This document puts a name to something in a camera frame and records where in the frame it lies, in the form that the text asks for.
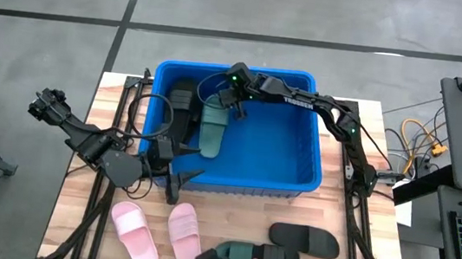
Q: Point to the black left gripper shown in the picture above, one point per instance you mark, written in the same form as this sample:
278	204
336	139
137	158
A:
160	154

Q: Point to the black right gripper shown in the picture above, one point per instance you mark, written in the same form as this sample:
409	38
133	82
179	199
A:
230	99

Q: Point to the pink rubber slide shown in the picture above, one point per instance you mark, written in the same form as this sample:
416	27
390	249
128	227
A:
133	240
184	237

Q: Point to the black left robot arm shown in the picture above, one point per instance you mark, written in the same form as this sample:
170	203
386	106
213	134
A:
82	134

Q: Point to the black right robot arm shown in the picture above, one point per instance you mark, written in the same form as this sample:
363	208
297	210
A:
304	100

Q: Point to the blue plastic bin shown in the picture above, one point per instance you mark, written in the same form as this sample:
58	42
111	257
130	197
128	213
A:
272	151

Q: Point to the white paper sheet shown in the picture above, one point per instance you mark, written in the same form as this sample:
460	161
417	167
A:
404	214

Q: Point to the grey mounting bracket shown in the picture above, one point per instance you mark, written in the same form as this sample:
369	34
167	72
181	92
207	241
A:
348	171

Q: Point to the black clamp bracket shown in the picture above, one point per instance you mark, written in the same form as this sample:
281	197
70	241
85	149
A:
389	177

